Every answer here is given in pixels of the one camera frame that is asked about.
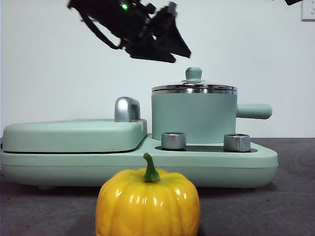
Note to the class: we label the yellow pumpkin with green stem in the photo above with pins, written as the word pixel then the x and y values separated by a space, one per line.
pixel 147 209

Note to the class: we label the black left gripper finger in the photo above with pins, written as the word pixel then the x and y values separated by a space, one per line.
pixel 176 41
pixel 152 53

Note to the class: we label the green breakfast machine base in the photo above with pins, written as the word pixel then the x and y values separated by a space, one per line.
pixel 221 169

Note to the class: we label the white wall socket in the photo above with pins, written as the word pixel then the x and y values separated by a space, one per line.
pixel 308 12

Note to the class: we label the glass lid with green knob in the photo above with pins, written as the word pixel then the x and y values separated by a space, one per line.
pixel 193 73

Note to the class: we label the silver control knob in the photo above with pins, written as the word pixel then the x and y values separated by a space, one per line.
pixel 173 141
pixel 236 142

